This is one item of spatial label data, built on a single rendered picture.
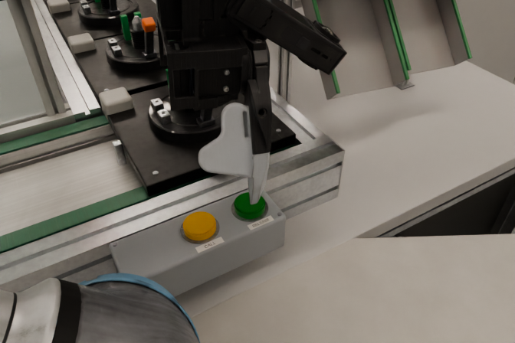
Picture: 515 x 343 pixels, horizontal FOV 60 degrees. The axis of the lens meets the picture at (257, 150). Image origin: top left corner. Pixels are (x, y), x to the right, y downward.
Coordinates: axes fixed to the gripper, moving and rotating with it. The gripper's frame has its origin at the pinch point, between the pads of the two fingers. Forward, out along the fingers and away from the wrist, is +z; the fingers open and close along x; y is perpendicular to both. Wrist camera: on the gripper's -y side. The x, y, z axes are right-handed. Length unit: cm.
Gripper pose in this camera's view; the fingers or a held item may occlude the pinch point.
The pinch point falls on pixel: (241, 149)
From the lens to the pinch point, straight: 45.6
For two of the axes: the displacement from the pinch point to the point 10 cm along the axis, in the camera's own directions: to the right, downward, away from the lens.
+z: -0.8, 7.4, 6.7
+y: -9.6, 1.3, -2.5
